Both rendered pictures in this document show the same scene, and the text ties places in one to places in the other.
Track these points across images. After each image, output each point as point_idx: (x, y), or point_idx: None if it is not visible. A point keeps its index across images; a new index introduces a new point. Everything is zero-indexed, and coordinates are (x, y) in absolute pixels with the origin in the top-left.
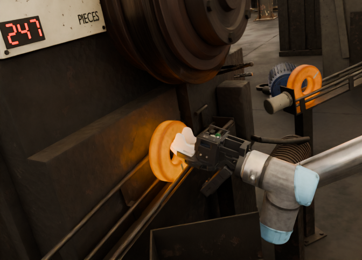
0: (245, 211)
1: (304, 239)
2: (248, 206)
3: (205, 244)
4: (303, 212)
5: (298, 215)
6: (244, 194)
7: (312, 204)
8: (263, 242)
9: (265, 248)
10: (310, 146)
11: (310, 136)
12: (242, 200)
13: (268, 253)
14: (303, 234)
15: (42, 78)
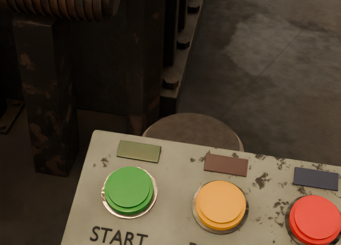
0: (98, 56)
1: (61, 140)
2: (114, 58)
3: None
4: (55, 91)
5: (24, 74)
6: (103, 27)
7: (137, 132)
8: (108, 128)
9: (92, 131)
10: (138, 13)
11: None
12: (89, 29)
13: (82, 135)
14: (58, 129)
15: None
